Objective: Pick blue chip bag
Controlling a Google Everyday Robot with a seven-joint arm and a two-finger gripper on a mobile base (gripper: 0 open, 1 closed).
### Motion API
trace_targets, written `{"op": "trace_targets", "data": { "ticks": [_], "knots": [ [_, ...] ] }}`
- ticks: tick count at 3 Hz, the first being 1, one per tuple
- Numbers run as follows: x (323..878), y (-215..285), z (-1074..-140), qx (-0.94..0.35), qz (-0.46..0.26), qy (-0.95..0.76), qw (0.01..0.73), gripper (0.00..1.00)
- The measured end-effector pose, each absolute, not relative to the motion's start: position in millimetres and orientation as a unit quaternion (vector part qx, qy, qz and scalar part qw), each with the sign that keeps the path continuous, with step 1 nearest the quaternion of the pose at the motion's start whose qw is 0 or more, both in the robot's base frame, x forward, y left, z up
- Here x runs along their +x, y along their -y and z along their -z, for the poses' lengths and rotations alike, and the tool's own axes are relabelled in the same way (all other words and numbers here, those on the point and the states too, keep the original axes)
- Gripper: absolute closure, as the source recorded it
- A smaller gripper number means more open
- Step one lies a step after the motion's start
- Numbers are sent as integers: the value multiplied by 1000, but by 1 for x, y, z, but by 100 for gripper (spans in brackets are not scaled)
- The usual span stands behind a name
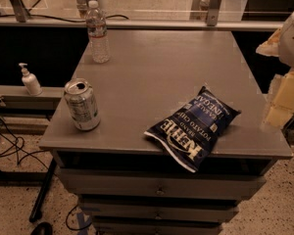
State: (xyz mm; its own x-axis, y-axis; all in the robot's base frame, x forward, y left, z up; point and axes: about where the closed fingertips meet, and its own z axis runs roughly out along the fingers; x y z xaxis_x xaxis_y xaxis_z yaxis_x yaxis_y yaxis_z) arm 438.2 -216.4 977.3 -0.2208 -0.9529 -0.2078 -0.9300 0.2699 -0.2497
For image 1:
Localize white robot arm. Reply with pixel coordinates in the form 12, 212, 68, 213
256, 12, 294, 128

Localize blue Kettle chip bag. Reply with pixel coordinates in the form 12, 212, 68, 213
144, 86, 241, 172

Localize silver soda can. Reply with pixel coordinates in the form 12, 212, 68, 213
64, 78, 100, 131

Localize clear plastic water bottle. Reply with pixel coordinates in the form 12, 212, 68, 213
85, 0, 110, 64

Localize top grey drawer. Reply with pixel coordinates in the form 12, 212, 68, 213
58, 168, 266, 200

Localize grey drawer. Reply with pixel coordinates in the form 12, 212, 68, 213
93, 217, 221, 235
58, 168, 266, 200
79, 199, 238, 223

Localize grey drawer cabinet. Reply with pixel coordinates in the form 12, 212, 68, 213
38, 28, 294, 235

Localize middle grey drawer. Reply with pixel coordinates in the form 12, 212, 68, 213
79, 199, 238, 223

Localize white pump dispenser bottle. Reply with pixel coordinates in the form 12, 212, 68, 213
19, 63, 42, 96

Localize bottom grey drawer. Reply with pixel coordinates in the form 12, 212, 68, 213
93, 217, 221, 235

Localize black metal stand leg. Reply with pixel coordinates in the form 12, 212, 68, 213
29, 160, 57, 223

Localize black floor cables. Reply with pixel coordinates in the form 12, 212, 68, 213
0, 110, 51, 169

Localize metal railing frame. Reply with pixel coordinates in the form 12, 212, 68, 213
0, 0, 284, 31

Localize black cable on ledge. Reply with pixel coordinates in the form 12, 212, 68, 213
0, 13, 130, 24

